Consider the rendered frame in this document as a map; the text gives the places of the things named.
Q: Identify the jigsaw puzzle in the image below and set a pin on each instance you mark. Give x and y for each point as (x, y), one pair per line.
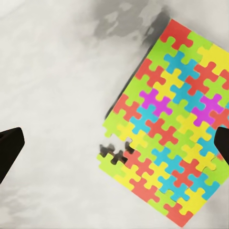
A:
(171, 110)

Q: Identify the desk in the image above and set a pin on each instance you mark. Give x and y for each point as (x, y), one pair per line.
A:
(64, 64)

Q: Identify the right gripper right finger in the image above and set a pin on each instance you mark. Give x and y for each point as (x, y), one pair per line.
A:
(221, 141)

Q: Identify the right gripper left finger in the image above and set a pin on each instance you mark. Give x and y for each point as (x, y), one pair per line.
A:
(11, 143)

